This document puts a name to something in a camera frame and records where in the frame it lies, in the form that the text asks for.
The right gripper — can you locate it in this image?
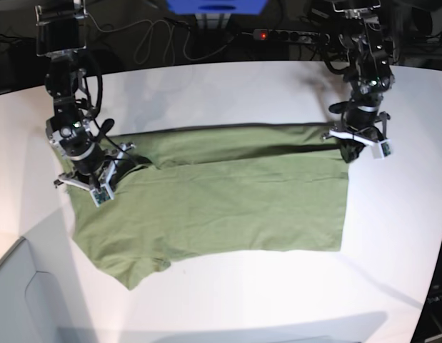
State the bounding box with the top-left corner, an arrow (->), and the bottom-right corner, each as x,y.
46,119 -> 135,193

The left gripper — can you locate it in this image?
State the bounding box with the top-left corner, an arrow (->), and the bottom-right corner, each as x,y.
322,94 -> 390,164

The green T-shirt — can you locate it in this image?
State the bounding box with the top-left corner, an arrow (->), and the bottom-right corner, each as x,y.
66,124 -> 349,289

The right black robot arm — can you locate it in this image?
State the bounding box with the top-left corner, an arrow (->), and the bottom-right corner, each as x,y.
35,1 -> 134,206

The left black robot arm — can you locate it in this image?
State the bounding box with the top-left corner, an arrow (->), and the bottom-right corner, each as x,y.
321,1 -> 395,164

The white power strip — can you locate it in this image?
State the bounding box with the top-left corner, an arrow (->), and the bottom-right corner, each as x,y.
252,29 -> 331,45

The blue plastic box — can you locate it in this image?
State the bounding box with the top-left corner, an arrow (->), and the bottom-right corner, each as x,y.
166,0 -> 268,15

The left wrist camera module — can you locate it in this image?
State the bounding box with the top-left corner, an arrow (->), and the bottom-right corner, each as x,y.
371,139 -> 392,160

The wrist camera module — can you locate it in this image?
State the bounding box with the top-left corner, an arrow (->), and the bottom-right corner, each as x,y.
89,183 -> 114,207
371,139 -> 392,160

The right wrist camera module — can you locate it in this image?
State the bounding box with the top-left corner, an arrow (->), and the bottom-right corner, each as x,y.
89,183 -> 114,207

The grey cable on floor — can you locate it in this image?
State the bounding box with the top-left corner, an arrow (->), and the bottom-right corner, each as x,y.
84,18 -> 239,65

